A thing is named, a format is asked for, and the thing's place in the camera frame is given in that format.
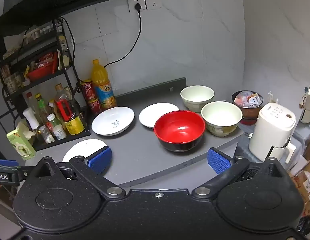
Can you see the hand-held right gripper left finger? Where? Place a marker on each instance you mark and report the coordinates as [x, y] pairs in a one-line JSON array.
[[100, 158]]

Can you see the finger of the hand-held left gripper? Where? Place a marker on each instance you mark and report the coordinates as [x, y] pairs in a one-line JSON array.
[[6, 162]]

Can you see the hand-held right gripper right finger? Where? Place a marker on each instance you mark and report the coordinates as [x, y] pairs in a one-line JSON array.
[[218, 161]]

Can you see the plain white plate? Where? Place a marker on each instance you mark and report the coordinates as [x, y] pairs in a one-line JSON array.
[[77, 150], [151, 116]]

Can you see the white plate with small print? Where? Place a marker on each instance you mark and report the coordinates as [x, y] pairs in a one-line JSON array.
[[112, 121]]

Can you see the cream bowl with green pattern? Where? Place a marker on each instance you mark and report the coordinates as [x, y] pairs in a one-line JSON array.
[[221, 118], [197, 97]]

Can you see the red and black bowl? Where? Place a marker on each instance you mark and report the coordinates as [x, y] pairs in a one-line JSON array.
[[180, 130]]

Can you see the light green carton box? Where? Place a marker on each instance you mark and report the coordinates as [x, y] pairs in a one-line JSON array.
[[20, 142]]

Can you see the dark bottle with yellow label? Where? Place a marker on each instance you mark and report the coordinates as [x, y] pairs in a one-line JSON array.
[[74, 127]]

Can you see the small clear spice jar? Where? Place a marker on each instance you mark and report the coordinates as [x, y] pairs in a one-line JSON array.
[[47, 136]]

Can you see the small white pill bottle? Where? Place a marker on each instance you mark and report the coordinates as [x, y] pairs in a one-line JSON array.
[[58, 131]]

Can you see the white cylindrical container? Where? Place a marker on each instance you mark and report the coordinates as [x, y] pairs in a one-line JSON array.
[[32, 118]]

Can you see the red drink can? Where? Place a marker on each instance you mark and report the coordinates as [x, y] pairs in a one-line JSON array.
[[95, 106], [88, 90]]

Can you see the white kitchen appliance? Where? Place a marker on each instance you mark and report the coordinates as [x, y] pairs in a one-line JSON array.
[[267, 130]]

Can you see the brown pot with packets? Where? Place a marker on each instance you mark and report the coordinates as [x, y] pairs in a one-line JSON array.
[[247, 108]]

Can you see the green labelled sauce bottle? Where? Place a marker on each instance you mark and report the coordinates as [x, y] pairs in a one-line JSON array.
[[42, 107]]

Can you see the orange juice bottle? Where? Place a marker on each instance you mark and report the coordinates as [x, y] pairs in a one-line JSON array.
[[103, 90]]

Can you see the black metal shelf rack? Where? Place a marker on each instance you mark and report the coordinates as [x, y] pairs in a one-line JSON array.
[[70, 80]]

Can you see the cardboard boxes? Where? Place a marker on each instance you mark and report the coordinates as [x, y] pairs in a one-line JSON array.
[[303, 177]]

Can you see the red plastic basket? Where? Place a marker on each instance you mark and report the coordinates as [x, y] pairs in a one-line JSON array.
[[41, 71]]

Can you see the white upright device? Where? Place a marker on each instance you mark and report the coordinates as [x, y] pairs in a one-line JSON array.
[[307, 105]]

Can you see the black range hood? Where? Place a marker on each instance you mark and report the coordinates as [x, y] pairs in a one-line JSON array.
[[45, 2]]

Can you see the white wall socket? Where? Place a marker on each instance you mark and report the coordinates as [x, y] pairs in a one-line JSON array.
[[133, 3], [153, 1]]

